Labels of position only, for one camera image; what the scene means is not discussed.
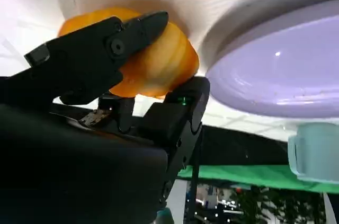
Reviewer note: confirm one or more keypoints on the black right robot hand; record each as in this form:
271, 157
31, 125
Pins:
66, 155

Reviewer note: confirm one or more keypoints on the orange and white bread roll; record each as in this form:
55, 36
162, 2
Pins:
164, 62

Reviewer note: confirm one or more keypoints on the thin black pole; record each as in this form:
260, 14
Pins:
194, 195

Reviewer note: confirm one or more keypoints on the green cloth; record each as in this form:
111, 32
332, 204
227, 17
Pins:
251, 176

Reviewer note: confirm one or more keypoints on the lilac plate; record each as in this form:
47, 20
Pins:
278, 75

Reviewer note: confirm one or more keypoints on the pale green mug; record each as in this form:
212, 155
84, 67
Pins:
315, 152

